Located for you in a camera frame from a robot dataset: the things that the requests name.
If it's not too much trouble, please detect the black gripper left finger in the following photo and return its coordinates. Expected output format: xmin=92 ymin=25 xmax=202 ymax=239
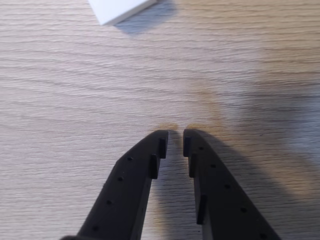
xmin=59 ymin=129 xmax=169 ymax=240

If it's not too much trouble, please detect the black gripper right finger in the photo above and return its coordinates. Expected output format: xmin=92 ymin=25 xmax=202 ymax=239
xmin=182 ymin=128 xmax=284 ymax=240

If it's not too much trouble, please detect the white cube block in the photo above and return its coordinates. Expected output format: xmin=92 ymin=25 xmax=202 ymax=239
xmin=87 ymin=0 xmax=158 ymax=27

